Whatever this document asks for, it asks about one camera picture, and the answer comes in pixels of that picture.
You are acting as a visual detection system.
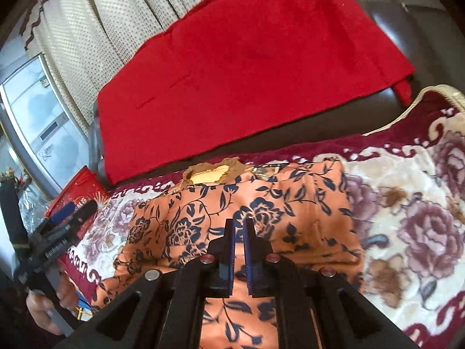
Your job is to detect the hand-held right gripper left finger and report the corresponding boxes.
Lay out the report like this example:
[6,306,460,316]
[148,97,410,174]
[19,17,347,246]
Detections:
[54,219,236,349]

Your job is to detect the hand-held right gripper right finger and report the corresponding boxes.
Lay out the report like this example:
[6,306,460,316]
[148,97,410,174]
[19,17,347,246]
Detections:
[244,219,419,349]

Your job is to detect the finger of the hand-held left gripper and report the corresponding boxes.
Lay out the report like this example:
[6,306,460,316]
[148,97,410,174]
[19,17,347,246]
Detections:
[70,199,98,225]
[46,205,79,228]

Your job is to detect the orange floral garment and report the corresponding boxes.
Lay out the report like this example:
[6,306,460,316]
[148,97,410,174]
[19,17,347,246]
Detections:
[90,156,365,349]

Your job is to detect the person's left hand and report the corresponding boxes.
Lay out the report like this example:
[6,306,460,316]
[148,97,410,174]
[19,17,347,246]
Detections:
[27,261,79,335]

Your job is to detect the red gift bag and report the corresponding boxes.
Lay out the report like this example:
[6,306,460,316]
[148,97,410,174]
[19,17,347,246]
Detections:
[45,165,112,241]

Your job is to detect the floral plush blanket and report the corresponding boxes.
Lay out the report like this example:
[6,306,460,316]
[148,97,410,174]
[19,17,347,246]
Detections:
[60,85,465,349]

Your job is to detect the red cloth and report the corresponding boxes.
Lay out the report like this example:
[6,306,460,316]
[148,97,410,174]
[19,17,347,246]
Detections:
[97,0,417,186]

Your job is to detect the beige dotted curtain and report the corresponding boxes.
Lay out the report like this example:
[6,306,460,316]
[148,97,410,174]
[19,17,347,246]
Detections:
[21,0,317,137]

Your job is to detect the dark brown leather sofa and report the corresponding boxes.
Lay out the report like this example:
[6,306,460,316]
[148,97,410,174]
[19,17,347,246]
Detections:
[91,0,455,190]

